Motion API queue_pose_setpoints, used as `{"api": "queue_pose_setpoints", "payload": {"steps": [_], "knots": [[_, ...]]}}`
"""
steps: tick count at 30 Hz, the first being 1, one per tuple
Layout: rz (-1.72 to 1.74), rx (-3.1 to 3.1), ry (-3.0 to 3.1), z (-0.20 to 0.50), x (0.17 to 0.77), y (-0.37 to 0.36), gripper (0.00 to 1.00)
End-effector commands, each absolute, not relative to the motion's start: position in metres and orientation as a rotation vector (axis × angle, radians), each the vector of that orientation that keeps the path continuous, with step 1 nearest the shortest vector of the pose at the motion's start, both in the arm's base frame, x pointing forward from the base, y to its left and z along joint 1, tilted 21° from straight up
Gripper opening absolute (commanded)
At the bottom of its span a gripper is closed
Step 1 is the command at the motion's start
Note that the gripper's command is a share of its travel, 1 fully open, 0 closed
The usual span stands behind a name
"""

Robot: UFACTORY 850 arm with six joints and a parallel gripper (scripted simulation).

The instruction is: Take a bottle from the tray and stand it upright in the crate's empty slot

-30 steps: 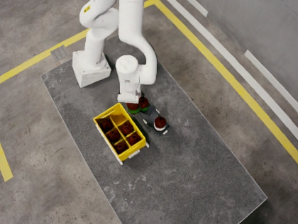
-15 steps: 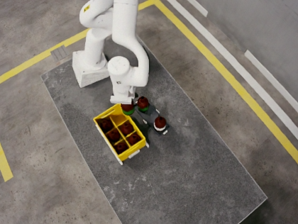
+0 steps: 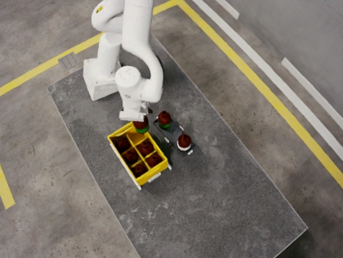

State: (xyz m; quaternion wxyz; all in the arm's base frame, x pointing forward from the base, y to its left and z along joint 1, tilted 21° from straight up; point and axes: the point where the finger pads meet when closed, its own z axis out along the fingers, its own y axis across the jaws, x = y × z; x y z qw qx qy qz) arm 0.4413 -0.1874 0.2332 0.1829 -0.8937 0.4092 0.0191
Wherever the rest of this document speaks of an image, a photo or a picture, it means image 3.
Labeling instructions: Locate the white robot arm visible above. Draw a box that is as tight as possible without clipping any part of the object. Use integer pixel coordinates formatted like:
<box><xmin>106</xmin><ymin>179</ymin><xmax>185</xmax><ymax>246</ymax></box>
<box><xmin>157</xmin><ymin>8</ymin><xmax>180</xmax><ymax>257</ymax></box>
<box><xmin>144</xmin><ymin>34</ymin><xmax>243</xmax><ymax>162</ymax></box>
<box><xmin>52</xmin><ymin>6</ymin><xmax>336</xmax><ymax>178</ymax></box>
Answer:
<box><xmin>90</xmin><ymin>0</ymin><xmax>164</xmax><ymax>122</ymax></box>

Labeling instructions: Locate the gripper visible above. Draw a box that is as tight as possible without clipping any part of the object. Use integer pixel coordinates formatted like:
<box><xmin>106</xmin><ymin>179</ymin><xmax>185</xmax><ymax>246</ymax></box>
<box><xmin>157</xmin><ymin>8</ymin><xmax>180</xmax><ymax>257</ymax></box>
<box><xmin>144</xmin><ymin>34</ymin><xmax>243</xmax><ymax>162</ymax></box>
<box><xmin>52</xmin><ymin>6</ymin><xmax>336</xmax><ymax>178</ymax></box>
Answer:
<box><xmin>122</xmin><ymin>100</ymin><xmax>153</xmax><ymax>118</ymax></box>

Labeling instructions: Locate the black rectangular tray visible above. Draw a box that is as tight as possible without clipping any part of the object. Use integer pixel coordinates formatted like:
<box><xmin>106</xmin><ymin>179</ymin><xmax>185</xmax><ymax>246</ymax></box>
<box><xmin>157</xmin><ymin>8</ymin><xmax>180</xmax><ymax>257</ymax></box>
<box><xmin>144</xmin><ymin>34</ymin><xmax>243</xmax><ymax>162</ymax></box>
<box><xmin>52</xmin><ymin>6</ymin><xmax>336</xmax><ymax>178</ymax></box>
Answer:
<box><xmin>153</xmin><ymin>118</ymin><xmax>197</xmax><ymax>157</ymax></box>

